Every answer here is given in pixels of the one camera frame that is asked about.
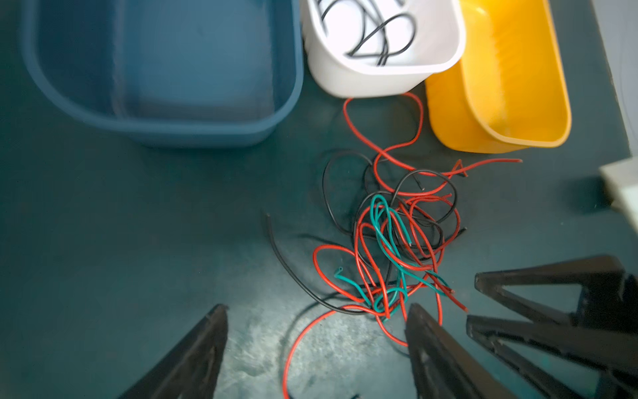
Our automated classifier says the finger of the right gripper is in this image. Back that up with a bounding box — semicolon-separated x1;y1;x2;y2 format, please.
475;255;637;329
466;315;637;398

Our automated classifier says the black cable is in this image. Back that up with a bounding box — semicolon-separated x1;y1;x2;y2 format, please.
263;149;469;316
316;0;418;67

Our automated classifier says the white plastic bin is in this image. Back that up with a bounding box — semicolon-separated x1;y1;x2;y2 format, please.
300;1;466;98

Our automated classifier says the green cable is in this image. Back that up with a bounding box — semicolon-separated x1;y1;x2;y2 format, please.
332;193;452;315

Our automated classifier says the blue plastic bin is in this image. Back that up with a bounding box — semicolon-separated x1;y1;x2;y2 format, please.
21;1;304;148

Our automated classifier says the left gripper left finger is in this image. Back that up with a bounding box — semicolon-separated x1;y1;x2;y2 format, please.
121;304;229;398

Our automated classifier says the red cable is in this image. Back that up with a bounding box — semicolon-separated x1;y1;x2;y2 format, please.
281;91;523;399

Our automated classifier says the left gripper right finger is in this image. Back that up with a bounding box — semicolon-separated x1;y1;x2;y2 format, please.
405;304;515;398

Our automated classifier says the yellow plastic bin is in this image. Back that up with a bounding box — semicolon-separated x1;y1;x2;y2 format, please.
425;1;572;154

